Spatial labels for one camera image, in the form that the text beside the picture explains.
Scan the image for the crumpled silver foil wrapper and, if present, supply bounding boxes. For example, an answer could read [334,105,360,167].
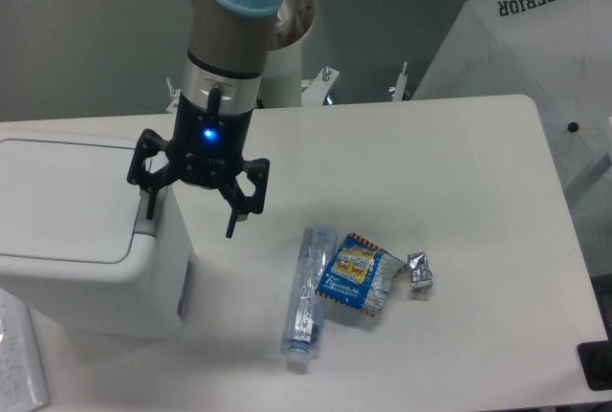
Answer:
[407,251,433,293]

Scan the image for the white Superior umbrella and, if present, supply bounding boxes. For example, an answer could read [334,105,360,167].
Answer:
[414,0,611,221]

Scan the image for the white push-lid trash can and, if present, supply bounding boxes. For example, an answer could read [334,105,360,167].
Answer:
[1,130,193,338]

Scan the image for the black device at edge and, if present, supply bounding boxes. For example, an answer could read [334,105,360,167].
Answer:
[578,340,611,391]

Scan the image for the white paper sheet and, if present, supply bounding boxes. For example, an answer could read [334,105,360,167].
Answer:
[1,290,50,411]

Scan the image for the white metal base frame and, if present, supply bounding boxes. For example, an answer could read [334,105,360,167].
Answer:
[165,61,413,114]

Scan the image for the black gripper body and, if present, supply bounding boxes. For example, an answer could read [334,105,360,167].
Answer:
[165,96,252,188]

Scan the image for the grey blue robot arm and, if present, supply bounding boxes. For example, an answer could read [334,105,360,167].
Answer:
[127,0,285,237]

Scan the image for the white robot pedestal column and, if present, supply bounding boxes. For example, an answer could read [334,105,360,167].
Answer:
[259,0,315,109]

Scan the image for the clear crushed plastic bottle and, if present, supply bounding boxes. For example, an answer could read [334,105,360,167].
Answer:
[282,224,338,374]

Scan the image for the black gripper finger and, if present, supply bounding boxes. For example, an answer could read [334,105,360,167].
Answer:
[126,129,185,220]
[225,157,271,239]

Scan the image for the blue snack wrapper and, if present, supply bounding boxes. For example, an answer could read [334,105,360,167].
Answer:
[316,232,407,317]

